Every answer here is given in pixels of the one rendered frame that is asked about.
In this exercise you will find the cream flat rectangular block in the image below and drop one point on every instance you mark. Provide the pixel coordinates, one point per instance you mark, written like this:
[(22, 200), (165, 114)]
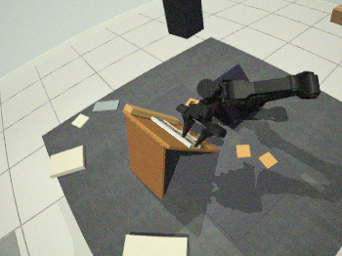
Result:
[(67, 162)]

